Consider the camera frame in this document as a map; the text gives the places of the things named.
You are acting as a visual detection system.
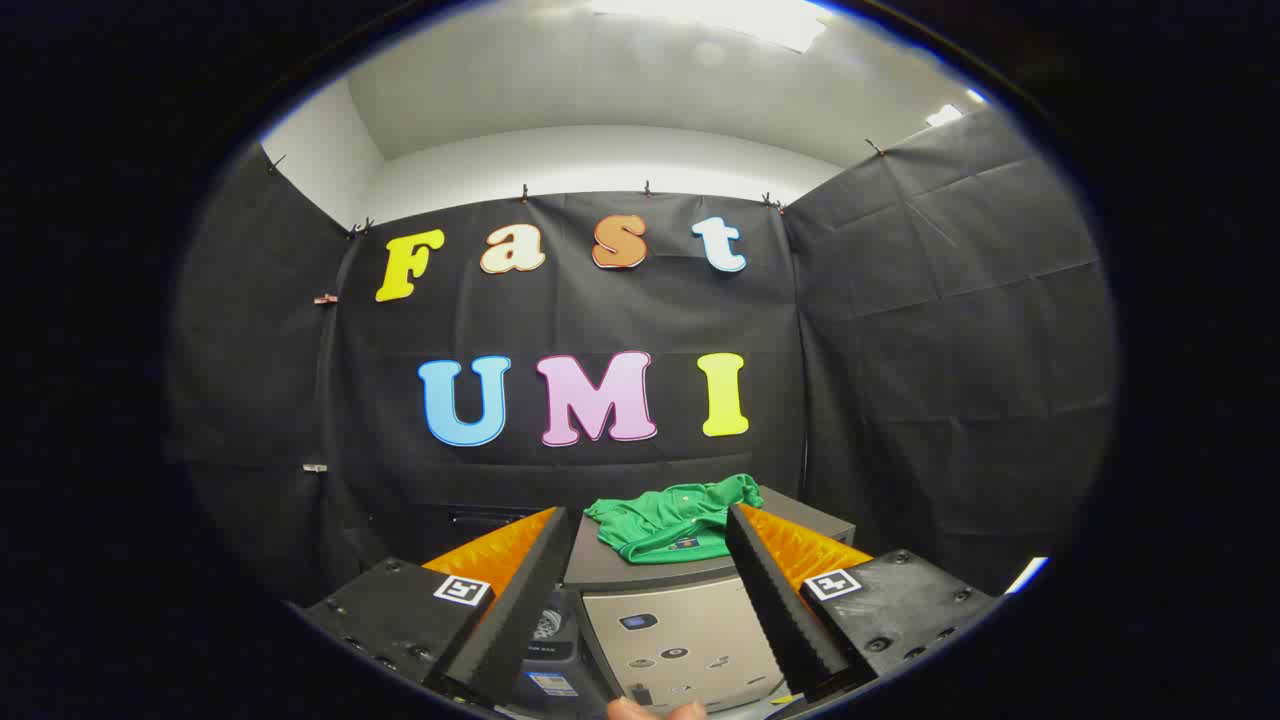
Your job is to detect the green polo shirt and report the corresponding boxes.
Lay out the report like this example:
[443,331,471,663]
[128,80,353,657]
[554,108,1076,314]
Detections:
[584,473,765,566]

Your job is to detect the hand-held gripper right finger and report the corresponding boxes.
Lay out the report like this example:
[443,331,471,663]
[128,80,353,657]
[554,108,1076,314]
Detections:
[723,502,1003,705]

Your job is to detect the black backdrop cloth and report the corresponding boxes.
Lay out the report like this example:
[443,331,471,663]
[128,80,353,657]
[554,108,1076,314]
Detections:
[170,105,1119,611]

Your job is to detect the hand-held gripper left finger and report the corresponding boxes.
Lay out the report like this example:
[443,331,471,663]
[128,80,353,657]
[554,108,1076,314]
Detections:
[300,505,573,709]

